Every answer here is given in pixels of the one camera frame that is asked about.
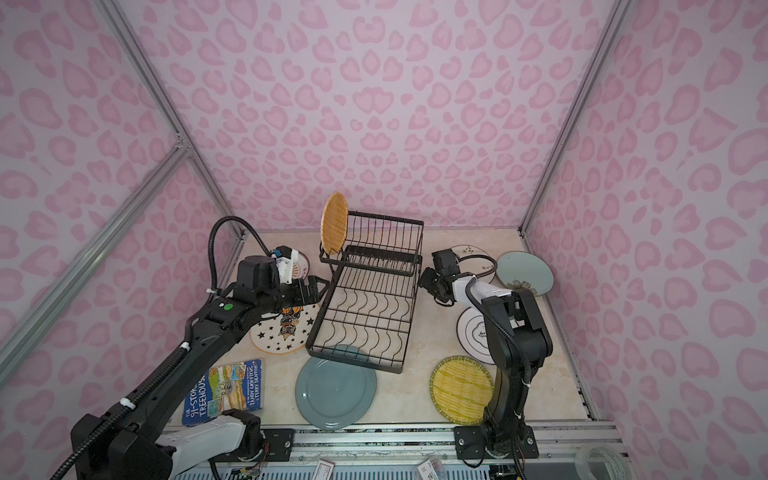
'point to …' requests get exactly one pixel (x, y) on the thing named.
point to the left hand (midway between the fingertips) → (318, 280)
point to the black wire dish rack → (366, 306)
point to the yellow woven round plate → (460, 389)
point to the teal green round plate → (335, 394)
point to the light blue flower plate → (521, 271)
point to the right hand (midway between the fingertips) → (426, 279)
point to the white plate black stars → (286, 333)
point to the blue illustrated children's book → (235, 386)
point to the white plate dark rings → (472, 335)
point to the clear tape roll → (616, 465)
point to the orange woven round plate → (334, 223)
